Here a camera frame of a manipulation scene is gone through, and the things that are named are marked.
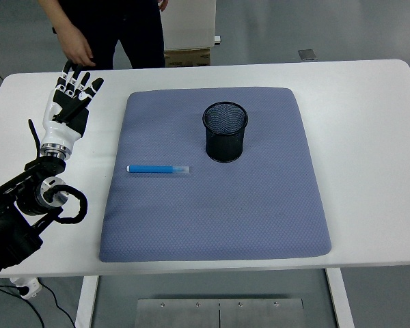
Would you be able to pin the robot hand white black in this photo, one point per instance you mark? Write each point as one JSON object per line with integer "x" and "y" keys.
{"x": 59, "y": 131}

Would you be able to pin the blue marker pen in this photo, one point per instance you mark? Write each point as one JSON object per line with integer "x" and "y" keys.
{"x": 150, "y": 169}

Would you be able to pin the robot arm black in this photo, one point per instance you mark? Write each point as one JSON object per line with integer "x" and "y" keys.
{"x": 7, "y": 232}

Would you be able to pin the person's hand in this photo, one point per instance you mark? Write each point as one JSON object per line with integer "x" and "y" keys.
{"x": 75, "y": 46}

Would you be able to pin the black mesh pen holder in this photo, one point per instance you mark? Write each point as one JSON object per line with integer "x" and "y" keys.
{"x": 225, "y": 147}

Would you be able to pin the person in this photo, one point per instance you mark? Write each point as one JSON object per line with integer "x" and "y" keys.
{"x": 136, "y": 27}

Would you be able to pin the cardboard box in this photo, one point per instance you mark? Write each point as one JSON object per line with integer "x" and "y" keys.
{"x": 188, "y": 58}

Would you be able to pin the white power strip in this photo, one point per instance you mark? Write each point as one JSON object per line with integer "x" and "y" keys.
{"x": 29, "y": 287}

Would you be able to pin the white cabinet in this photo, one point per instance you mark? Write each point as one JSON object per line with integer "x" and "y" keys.
{"x": 191, "y": 27}

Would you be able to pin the blue-grey quilted mat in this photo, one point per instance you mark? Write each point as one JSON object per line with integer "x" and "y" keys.
{"x": 208, "y": 212}

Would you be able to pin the white table leg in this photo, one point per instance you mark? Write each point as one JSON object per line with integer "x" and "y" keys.
{"x": 340, "y": 300}
{"x": 86, "y": 304}

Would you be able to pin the white base bar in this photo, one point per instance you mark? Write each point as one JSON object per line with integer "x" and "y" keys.
{"x": 217, "y": 39}

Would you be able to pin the grey metal plate with screws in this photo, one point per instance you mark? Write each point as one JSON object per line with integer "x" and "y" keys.
{"x": 191, "y": 314}

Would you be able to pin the small grey floor plate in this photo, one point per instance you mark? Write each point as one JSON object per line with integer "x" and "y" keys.
{"x": 307, "y": 55}

